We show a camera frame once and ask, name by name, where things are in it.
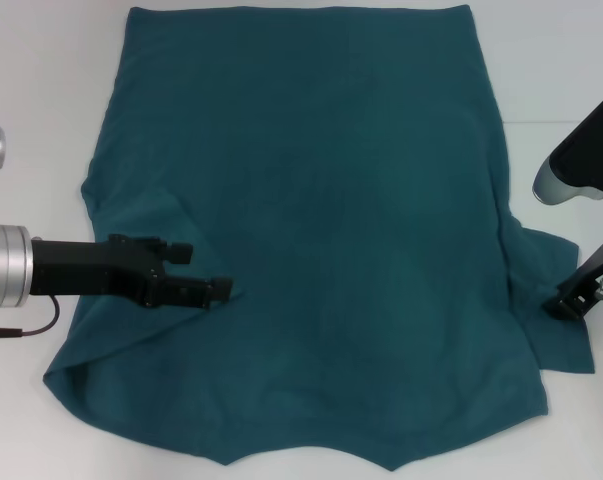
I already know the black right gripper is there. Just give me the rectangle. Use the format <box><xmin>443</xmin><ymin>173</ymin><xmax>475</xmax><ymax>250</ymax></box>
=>
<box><xmin>545</xmin><ymin>238</ymin><xmax>603</xmax><ymax>321</ymax></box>

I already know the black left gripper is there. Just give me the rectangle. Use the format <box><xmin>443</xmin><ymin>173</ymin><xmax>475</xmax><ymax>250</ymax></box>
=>
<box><xmin>30</xmin><ymin>233</ymin><xmax>234</xmax><ymax>311</ymax></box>

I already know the teal blue t-shirt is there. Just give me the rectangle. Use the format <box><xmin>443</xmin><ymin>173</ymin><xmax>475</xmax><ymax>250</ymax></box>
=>
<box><xmin>43</xmin><ymin>4</ymin><xmax>596</xmax><ymax>474</ymax></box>

